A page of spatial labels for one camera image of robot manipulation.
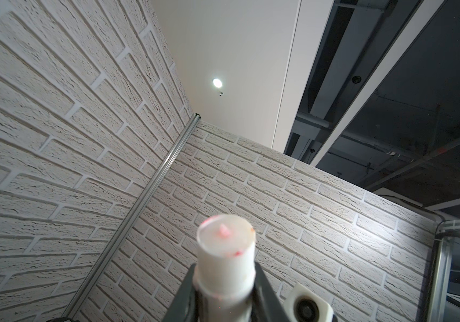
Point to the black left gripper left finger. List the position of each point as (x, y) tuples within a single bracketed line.
[(184, 307)]

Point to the aluminium right corner post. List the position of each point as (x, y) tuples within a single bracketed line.
[(121, 232)]

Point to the round ceiling light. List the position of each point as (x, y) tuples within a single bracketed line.
[(217, 83)]

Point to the white glue stick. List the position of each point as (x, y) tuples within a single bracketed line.
[(224, 275)]

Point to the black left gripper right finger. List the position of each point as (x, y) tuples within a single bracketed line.
[(266, 307)]

